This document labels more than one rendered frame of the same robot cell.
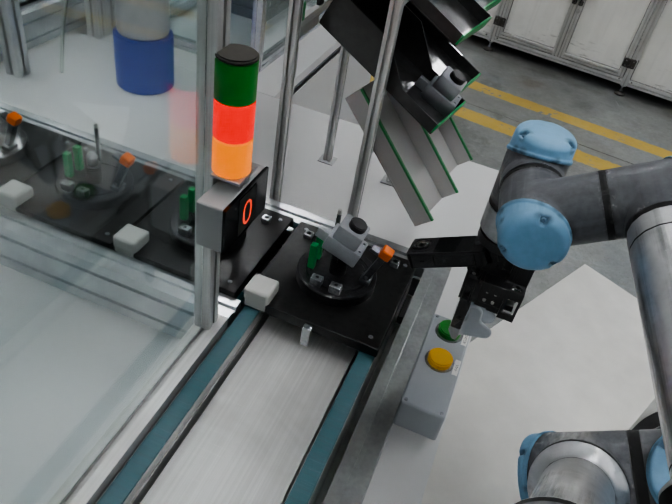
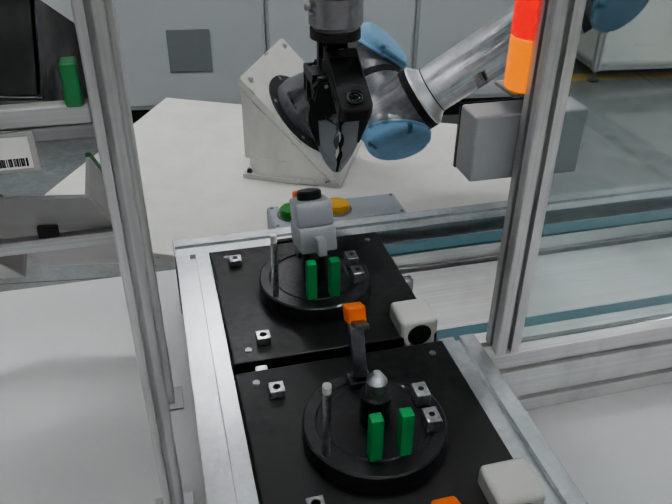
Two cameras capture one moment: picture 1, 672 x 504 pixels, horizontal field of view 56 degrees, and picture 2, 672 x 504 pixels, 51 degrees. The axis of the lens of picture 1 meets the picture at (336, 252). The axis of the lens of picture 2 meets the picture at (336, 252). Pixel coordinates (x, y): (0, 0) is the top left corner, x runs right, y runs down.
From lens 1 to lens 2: 1.35 m
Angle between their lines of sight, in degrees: 89
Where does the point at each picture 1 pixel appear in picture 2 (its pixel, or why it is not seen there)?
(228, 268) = (414, 367)
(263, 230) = (301, 383)
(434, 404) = (386, 199)
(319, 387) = (435, 279)
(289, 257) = (325, 335)
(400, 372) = (378, 221)
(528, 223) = not seen: outside the picture
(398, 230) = (51, 378)
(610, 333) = not seen: hidden behind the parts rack
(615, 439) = (378, 77)
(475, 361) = not seen: hidden behind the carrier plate
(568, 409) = (252, 203)
